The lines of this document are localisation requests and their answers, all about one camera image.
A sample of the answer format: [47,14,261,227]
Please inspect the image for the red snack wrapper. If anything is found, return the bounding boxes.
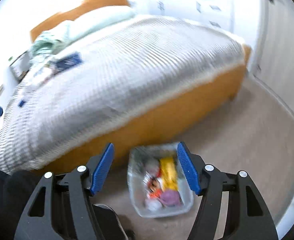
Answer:
[147,177,163,199]

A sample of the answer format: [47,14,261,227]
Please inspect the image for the light blue pillow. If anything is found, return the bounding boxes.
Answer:
[69,5,136,42]

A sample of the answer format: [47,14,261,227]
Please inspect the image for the green floral quilt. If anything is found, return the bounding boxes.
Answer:
[29,29,70,62]

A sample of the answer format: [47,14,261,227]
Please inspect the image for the blue milk carton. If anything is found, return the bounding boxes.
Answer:
[54,52,82,72]

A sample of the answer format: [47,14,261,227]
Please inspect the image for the beige room door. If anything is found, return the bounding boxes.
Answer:
[251,0,294,117]

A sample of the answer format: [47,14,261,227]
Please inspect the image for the person leg black trousers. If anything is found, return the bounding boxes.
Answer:
[0,168,135,239]

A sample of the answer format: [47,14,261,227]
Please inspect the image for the black bedside trolley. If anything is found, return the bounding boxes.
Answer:
[9,50,32,82]

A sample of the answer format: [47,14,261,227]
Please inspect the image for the white built-in wardrobe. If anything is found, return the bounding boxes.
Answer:
[135,0,234,33]

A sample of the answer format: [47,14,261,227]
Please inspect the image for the wooden bed frame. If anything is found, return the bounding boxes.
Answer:
[29,0,253,176]

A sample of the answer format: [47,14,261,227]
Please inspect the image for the lined trash bin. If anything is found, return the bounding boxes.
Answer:
[127,142,194,218]

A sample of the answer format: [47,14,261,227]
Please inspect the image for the yellow snack bag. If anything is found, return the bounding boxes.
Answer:
[159,156,178,191]

